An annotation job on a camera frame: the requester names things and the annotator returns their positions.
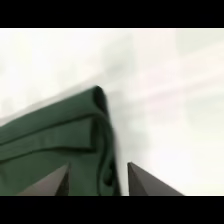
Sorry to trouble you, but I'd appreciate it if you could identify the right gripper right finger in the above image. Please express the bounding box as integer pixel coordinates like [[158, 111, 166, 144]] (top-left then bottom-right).
[[127, 161, 185, 197]]

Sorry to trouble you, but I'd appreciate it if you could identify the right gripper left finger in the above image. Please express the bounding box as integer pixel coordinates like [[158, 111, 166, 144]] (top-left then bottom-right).
[[19, 162, 72, 197]]

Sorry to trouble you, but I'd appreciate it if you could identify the dark green garment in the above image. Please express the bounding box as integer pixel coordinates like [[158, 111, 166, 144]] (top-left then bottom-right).
[[0, 85, 122, 197]]

